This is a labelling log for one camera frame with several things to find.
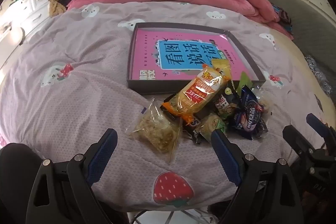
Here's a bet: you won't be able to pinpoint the grey padded headboard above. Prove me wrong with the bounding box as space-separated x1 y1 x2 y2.
259 0 336 75

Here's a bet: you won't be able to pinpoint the blue cookie packet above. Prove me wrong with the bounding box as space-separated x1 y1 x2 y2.
228 86 265 140

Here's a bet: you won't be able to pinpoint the pink picture book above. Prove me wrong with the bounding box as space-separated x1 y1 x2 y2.
131 28 256 81

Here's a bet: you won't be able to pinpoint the grey cardboard box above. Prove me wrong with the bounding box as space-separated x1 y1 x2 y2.
127 22 267 96

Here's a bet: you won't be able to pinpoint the orange yellow snack packet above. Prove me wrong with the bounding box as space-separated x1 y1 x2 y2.
161 63 231 123

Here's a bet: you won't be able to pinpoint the white dresser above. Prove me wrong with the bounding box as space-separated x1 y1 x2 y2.
0 0 50 43

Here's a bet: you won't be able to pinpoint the clear cake packet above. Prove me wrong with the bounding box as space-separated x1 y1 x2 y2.
125 97 183 163

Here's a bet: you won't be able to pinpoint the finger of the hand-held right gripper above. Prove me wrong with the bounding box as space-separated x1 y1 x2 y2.
282 125 319 161
306 113 336 146

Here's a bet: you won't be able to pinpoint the purple printed bedsheet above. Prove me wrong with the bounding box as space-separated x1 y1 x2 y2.
0 1 336 214

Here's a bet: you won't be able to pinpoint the dark chocolate cake packet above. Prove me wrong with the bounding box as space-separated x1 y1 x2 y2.
253 123 269 138

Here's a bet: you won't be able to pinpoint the brown chocolate bar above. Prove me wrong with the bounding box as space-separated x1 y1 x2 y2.
161 106 204 145

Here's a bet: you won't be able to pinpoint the dark patterned cloth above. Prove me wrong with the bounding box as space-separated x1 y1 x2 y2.
304 55 334 96

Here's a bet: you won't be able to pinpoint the black green snack packet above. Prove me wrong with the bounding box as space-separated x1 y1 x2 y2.
214 81 242 119

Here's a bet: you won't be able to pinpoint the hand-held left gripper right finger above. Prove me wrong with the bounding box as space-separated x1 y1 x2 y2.
211 129 306 224

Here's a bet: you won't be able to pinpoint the colourful striped clothes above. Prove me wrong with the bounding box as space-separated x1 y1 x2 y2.
270 4 293 33

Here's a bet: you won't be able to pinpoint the golden yellow snack packet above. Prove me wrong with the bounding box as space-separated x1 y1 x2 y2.
211 59 231 77

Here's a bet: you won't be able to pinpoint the white chair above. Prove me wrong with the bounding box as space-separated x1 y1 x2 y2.
0 25 25 62

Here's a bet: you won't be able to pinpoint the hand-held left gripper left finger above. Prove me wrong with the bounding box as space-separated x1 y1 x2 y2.
26 128 118 224

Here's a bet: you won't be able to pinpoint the green cake packet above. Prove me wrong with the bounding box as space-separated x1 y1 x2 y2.
196 112 227 142

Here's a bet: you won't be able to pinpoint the pale green wrapper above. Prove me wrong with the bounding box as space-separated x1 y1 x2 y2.
236 71 254 98

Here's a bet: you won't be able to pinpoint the yellow brown blanket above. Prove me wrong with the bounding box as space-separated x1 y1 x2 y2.
47 0 66 17

